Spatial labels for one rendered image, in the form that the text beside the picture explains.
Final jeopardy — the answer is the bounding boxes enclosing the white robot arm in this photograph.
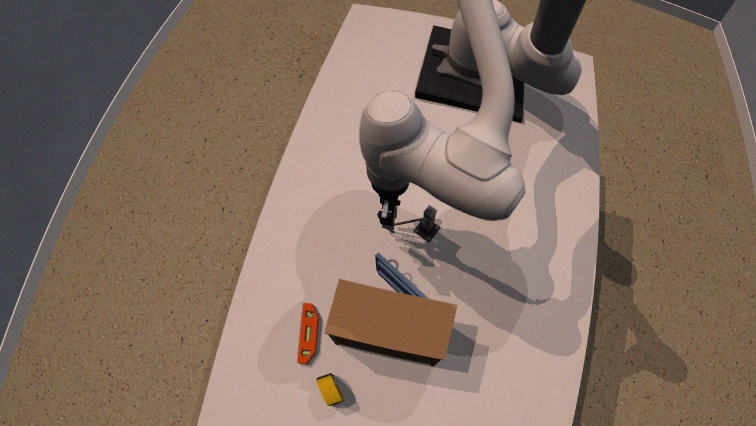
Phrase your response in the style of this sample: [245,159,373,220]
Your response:
[359,0,586,221]

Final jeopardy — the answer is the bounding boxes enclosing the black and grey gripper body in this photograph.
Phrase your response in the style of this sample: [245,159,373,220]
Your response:
[371,183,409,206]

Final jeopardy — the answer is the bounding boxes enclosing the red spirit level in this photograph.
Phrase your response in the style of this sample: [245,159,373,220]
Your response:
[297,303,319,364]

